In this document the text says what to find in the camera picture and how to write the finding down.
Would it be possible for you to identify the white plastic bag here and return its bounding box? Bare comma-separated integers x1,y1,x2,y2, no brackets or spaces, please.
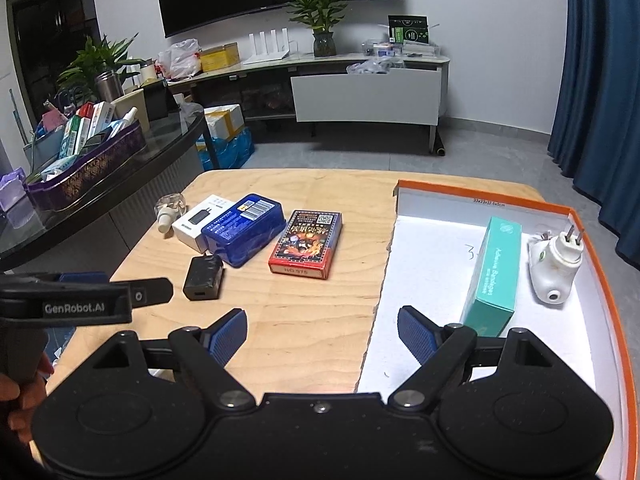
157,38,202,80

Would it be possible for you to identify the white charger box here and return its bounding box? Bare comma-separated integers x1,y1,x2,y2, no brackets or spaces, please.
171,195,234,254

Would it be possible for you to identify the white router with antennas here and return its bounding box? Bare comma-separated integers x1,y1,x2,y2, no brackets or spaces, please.
244,27,290,65

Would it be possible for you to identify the purple patterned storage tin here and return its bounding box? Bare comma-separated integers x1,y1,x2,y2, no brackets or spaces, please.
26,120,146,211

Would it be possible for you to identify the black glass side table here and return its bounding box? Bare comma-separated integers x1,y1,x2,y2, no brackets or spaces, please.
1,103,207,276

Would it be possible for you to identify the potted plant with metal pot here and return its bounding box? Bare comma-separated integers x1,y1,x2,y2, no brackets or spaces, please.
58,35,143,102

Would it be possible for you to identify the white TV console cabinet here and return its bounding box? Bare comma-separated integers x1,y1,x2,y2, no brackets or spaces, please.
169,53,450,155

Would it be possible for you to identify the potted green plant on console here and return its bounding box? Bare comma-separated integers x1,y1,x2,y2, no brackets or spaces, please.
288,0,347,58

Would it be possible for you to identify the red playing card box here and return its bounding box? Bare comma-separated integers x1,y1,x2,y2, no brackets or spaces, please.
268,209,343,280

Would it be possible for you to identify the blue bag on floor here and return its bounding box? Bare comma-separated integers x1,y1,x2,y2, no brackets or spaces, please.
195,127,255,171

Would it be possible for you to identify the orange-rimmed white box lid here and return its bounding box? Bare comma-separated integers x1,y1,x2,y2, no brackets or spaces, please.
357,181,639,479

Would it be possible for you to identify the teal bandage box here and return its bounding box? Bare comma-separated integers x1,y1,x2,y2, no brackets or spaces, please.
461,217,522,337

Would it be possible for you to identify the white plug-in mosquito repeller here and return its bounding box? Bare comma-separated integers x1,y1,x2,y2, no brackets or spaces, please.
527,224,585,307

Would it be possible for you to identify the black green display box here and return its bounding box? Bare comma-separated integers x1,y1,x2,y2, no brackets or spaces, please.
388,14,430,44

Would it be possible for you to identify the clear glass refill bottle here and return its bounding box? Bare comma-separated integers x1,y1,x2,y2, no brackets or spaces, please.
154,193,188,234

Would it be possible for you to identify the blue tin box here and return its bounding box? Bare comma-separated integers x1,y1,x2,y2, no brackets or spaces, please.
202,193,286,268

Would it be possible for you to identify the blue curtain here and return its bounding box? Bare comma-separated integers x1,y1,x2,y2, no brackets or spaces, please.
548,0,639,266

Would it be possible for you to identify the wooden table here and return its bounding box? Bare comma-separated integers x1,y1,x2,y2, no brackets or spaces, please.
44,168,547,401

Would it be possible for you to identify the person's left hand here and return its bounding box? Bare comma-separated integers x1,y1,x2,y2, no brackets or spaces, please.
1,353,54,445

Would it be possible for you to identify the black USB charger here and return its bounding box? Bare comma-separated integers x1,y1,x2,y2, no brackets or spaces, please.
182,255,224,301

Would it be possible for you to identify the yellow cardboard box on console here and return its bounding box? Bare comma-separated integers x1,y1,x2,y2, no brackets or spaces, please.
200,42,241,72

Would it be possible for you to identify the yellow white carton on floor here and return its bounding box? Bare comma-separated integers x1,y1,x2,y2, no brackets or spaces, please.
204,104,245,141

